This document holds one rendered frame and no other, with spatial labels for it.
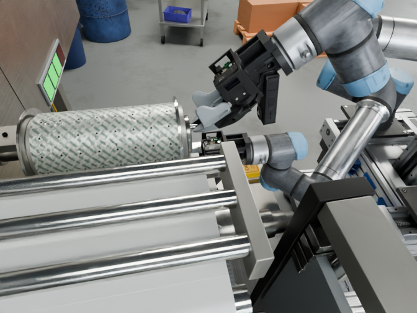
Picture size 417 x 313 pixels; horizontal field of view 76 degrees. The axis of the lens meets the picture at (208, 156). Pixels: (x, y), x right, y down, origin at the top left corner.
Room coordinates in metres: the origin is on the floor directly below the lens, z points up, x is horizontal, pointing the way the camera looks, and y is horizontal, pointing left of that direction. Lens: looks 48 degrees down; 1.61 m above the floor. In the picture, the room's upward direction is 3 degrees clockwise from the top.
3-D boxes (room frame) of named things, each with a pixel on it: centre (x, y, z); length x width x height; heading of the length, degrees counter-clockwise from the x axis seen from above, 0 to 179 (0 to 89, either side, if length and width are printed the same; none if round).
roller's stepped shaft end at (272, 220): (0.15, -0.08, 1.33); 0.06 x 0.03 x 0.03; 103
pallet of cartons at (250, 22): (3.54, -1.00, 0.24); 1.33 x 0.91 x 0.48; 108
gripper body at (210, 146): (0.46, -0.04, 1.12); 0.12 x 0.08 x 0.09; 103
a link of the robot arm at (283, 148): (0.50, -0.20, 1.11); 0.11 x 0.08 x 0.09; 103
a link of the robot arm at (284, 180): (0.49, -0.21, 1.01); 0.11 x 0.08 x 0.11; 51
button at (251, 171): (0.59, -0.13, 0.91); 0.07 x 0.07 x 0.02; 13
